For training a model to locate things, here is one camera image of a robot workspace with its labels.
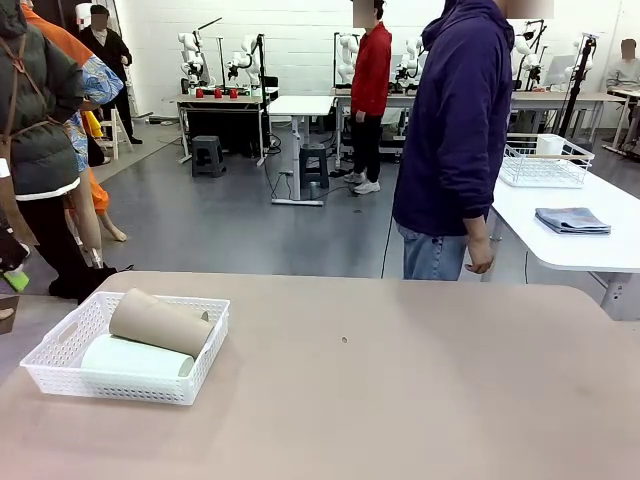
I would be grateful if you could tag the white perforated plastic basket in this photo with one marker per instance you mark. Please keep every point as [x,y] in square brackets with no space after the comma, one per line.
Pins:
[60,350]

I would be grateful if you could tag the light green cup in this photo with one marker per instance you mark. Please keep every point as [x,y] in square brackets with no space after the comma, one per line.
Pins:
[130,360]

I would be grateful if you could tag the brown cup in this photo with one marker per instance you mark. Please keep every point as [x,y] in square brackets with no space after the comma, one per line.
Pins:
[160,322]

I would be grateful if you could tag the blue-grey cloth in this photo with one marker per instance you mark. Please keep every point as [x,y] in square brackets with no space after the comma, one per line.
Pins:
[572,220]

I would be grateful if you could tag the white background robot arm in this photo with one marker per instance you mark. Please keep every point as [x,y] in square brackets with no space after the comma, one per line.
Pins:
[247,60]
[191,60]
[346,60]
[525,55]
[411,60]

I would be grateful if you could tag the person's right forearm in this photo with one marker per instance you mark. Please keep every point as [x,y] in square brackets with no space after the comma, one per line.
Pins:
[476,227]

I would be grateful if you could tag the person's right hand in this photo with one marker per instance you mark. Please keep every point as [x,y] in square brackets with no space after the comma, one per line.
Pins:
[481,255]

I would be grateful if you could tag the brown cardboard box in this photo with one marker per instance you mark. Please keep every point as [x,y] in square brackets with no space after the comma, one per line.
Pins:
[9,312]

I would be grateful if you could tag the person in grey puffer jacket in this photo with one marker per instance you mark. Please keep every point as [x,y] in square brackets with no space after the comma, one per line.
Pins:
[40,125]

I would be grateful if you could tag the wooden step stool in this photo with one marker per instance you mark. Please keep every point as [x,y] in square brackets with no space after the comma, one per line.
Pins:
[117,135]

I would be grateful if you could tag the person in orange patterned clothes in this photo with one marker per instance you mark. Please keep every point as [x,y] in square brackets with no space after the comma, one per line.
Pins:
[97,80]

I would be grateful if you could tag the person in black jacket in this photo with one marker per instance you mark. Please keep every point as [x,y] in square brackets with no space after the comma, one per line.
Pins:
[107,65]

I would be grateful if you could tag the grey plastic stool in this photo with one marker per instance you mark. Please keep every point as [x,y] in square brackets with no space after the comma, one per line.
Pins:
[208,155]
[314,165]

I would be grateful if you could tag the dark framed work desk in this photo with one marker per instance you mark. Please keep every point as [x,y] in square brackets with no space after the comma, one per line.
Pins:
[220,115]

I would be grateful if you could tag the white standing desk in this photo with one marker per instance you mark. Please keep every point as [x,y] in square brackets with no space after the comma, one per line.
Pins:
[300,106]

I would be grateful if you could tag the beige desk white legs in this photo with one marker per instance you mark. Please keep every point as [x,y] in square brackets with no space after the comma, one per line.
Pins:
[342,94]

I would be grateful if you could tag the person in red top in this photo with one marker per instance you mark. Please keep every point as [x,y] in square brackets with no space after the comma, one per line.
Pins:
[371,90]

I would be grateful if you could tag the person in purple hoodie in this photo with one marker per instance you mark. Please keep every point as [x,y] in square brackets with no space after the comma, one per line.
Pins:
[450,125]

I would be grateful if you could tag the white cup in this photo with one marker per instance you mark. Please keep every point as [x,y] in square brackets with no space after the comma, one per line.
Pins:
[551,145]

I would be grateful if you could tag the large white table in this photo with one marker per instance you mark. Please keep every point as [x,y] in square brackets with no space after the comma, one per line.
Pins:
[565,250]

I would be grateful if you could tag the beige long desk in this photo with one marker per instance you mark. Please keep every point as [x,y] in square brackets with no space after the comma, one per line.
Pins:
[560,96]

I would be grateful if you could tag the grey monitor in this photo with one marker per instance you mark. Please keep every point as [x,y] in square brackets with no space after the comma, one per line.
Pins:
[559,70]

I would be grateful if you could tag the black tripod stand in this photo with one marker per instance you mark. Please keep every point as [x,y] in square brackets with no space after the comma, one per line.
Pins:
[580,75]

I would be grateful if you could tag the seated person in light sweater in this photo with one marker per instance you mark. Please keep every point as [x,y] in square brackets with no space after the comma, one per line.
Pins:
[625,72]

